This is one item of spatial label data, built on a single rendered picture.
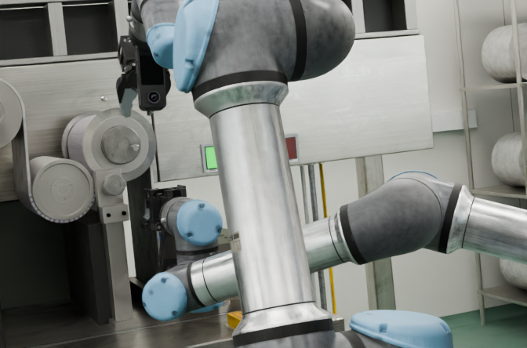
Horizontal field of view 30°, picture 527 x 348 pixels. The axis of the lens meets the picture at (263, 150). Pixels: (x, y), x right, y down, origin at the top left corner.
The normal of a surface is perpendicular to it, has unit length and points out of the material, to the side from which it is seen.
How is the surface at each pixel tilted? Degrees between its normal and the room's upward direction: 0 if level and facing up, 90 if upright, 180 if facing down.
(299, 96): 90
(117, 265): 90
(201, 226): 90
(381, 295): 90
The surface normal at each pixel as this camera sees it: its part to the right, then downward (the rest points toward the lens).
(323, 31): 0.52, 0.06
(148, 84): 0.32, -0.13
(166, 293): -0.29, 0.07
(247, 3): 0.15, -0.64
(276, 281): 0.03, -0.22
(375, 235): 0.00, 0.11
